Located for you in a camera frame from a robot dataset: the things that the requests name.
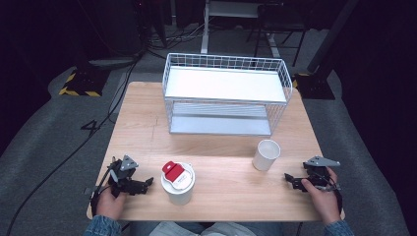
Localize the long black floor cable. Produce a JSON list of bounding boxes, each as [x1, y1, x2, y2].
[[5, 55, 144, 236]]

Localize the person's lap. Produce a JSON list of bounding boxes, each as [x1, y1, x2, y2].
[[129, 220, 283, 236]]

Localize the left hand-held gripper cable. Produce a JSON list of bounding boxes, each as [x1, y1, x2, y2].
[[84, 162, 116, 217]]

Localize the person's right hand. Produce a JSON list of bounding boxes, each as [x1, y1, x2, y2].
[[300, 166, 342, 226]]

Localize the dark slanted metal pole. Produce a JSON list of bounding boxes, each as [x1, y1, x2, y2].
[[306, 0, 360, 75]]

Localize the white metal stand frame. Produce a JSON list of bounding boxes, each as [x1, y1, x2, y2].
[[200, 0, 283, 59]]

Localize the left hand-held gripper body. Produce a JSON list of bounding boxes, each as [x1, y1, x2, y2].
[[106, 154, 140, 199]]

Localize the person's left hand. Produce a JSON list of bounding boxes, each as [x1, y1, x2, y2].
[[94, 188, 128, 221]]

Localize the white wire shelf rack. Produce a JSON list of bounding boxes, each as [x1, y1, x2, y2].
[[161, 52, 294, 138]]

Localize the black yellow striped base plate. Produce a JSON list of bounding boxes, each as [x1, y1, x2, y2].
[[58, 66, 112, 98], [290, 72, 336, 100]]

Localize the white cup with red lid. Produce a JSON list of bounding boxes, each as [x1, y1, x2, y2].
[[159, 160, 197, 207]]

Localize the black metal chair frame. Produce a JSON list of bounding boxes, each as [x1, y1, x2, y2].
[[245, 2, 311, 68]]

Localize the bundle of floor cables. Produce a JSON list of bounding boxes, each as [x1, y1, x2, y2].
[[141, 16, 217, 60]]

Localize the right hand-held gripper cable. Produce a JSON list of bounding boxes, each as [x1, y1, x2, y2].
[[314, 170, 344, 214]]

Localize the hand-held gripper cable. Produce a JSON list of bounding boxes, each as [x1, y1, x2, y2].
[[84, 162, 116, 217], [314, 170, 344, 214]]

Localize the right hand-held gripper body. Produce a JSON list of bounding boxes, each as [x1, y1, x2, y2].
[[302, 155, 342, 193]]

